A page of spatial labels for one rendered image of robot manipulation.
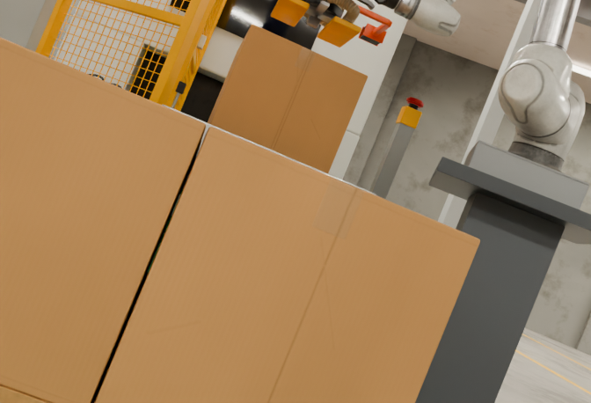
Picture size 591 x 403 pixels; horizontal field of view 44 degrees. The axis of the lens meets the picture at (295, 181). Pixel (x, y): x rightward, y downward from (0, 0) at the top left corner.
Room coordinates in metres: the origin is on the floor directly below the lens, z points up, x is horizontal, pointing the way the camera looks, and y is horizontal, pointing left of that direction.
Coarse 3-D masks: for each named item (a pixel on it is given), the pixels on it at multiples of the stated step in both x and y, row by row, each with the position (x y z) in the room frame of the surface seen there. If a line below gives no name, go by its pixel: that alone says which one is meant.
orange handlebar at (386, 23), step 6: (360, 6) 2.62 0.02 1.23; (360, 12) 2.63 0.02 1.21; (366, 12) 2.63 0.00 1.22; (372, 12) 2.63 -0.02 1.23; (372, 18) 2.64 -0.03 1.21; (378, 18) 2.63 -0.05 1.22; (384, 18) 2.64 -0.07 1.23; (384, 24) 2.65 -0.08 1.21; (390, 24) 2.65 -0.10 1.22; (378, 30) 2.76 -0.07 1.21; (384, 30) 2.73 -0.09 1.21
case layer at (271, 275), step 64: (0, 64) 0.90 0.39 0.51; (64, 64) 0.91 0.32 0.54; (0, 128) 0.90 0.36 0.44; (64, 128) 0.91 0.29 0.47; (128, 128) 0.92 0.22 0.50; (192, 128) 0.93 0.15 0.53; (0, 192) 0.91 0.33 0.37; (64, 192) 0.92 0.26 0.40; (128, 192) 0.93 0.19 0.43; (192, 192) 0.94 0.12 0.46; (256, 192) 0.95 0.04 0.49; (320, 192) 0.96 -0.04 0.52; (0, 256) 0.91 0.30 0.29; (64, 256) 0.92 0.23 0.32; (128, 256) 0.93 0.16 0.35; (192, 256) 0.94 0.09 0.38; (256, 256) 0.95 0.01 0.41; (320, 256) 0.96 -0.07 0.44; (384, 256) 0.97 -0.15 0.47; (448, 256) 0.99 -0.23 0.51; (0, 320) 0.92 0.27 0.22; (64, 320) 0.93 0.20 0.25; (128, 320) 0.94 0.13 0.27; (192, 320) 0.95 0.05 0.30; (256, 320) 0.96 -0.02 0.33; (320, 320) 0.97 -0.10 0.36; (384, 320) 0.98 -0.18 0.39; (448, 320) 0.99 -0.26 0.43; (0, 384) 0.92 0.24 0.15; (64, 384) 0.93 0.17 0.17; (128, 384) 0.94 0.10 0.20; (192, 384) 0.95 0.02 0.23; (256, 384) 0.96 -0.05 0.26; (320, 384) 0.97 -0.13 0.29; (384, 384) 0.98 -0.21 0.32
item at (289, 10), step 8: (280, 0) 2.43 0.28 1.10; (288, 0) 2.39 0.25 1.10; (296, 0) 2.39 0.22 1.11; (280, 8) 2.54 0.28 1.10; (288, 8) 2.49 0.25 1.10; (296, 8) 2.44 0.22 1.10; (304, 8) 2.40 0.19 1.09; (272, 16) 2.70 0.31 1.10; (280, 16) 2.65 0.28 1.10; (288, 16) 2.60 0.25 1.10; (296, 16) 2.55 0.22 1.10; (288, 24) 2.72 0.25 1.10
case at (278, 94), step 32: (256, 32) 2.24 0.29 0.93; (256, 64) 2.25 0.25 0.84; (288, 64) 2.26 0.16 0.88; (320, 64) 2.28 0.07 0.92; (224, 96) 2.24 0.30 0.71; (256, 96) 2.25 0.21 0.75; (288, 96) 2.27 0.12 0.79; (320, 96) 2.28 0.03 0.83; (352, 96) 2.30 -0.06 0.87; (224, 128) 2.24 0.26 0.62; (256, 128) 2.26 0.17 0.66; (288, 128) 2.27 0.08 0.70; (320, 128) 2.29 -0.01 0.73; (320, 160) 2.29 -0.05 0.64
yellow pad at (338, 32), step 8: (336, 16) 2.41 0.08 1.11; (328, 24) 2.51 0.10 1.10; (336, 24) 2.44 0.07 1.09; (344, 24) 2.42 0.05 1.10; (352, 24) 2.42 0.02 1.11; (320, 32) 2.67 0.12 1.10; (328, 32) 2.59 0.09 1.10; (336, 32) 2.54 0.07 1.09; (344, 32) 2.50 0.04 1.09; (352, 32) 2.45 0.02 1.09; (360, 32) 2.43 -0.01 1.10; (328, 40) 2.72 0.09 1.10; (336, 40) 2.67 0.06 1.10; (344, 40) 2.62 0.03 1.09
